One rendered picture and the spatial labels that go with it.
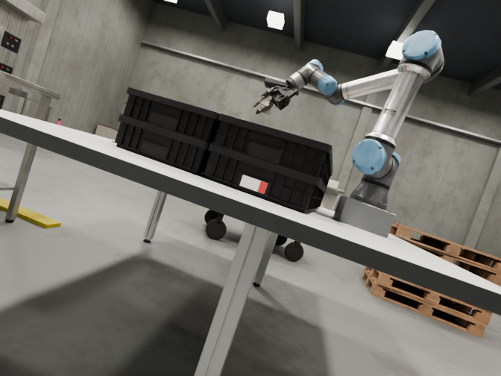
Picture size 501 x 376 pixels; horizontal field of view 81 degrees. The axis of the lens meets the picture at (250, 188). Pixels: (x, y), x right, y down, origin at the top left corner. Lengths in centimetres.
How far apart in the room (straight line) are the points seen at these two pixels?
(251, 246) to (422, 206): 1060
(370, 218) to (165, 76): 1150
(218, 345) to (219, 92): 1086
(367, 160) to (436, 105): 1058
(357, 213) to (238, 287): 64
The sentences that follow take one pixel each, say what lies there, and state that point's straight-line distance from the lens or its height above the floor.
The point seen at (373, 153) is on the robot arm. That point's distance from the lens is 115.
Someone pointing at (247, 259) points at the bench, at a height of 57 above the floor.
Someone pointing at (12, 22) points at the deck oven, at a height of 178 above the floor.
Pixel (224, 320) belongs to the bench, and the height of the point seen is 41.
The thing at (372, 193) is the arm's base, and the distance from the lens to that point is 126.
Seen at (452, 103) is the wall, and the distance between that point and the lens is 1190.
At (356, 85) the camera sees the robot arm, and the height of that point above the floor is 129.
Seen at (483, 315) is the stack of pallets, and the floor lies 21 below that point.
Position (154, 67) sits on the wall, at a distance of 1266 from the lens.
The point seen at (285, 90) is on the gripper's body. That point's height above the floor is 118.
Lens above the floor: 77
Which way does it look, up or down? 3 degrees down
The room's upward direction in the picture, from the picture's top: 19 degrees clockwise
